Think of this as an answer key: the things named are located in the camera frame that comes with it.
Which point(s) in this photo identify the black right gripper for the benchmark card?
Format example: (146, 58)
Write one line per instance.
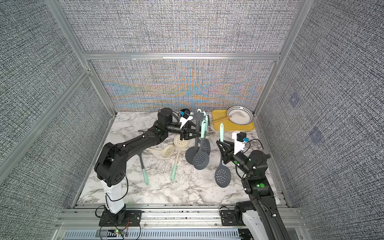
(227, 156)

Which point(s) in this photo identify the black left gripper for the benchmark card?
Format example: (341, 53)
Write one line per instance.
(185, 132)

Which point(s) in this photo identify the dark grey utensil rack stand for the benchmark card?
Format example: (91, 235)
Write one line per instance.
(191, 152)

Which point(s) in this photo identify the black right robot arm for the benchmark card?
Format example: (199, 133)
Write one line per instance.
(260, 214)

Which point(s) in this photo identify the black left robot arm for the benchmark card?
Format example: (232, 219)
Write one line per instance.
(112, 161)

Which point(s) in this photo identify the cream slotted spoon small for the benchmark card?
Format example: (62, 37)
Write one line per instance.
(166, 152)

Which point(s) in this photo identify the yellow tray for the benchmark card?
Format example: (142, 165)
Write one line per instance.
(228, 125)

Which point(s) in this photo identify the white patterned plate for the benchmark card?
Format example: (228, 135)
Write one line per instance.
(248, 115)

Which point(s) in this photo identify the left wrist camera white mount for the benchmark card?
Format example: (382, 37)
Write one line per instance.
(186, 115)

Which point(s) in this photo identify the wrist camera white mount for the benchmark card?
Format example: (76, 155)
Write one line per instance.
(240, 140)
(186, 115)

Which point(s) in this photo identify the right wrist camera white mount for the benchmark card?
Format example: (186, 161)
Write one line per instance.
(240, 140)

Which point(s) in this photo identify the white spatula wooden handle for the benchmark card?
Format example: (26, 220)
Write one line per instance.
(223, 119)

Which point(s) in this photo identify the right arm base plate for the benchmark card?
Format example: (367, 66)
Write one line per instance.
(228, 218)

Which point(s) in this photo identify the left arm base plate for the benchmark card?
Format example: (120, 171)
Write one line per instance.
(121, 219)

